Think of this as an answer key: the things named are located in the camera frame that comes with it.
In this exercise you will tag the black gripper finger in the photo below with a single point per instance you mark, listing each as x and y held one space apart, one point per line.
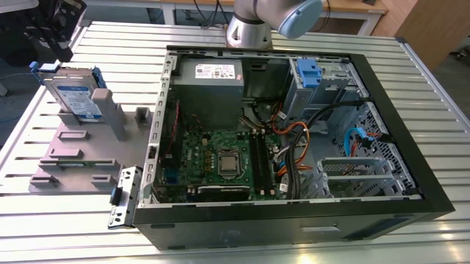
36 30
70 16

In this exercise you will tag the hard disk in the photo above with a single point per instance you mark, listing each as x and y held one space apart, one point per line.
78 99

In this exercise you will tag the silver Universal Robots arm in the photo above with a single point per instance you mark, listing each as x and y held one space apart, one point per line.
249 30

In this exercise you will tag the grey parts rack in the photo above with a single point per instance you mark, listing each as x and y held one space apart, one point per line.
94 148

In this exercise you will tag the grey power supply unit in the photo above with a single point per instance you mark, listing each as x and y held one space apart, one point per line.
208 104

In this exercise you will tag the green RAM stick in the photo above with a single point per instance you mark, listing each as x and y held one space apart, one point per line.
74 165

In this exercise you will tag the green motherboard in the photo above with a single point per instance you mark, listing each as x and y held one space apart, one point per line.
237 140

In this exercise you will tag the CPU socket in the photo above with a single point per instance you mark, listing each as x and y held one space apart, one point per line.
227 151

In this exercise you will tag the blue plastic drive latch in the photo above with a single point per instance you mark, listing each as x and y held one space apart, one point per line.
308 72

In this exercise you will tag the silver CPU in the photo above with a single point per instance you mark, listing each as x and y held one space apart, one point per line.
228 164

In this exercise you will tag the grey metal drive cage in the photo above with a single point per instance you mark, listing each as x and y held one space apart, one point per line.
304 99

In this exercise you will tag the black RAM slot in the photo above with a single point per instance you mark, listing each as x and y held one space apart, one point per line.
257 162
267 162

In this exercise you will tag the black graphics card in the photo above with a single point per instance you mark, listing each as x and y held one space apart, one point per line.
220 192

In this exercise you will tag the black PC case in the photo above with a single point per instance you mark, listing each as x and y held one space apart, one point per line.
256 225

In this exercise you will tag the wooden cabinet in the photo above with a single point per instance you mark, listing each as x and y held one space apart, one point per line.
432 27

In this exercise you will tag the metal expansion slot bracket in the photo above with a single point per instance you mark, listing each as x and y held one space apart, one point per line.
128 192

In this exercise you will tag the wooden desk white frame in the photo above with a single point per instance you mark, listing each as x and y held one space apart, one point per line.
369 8

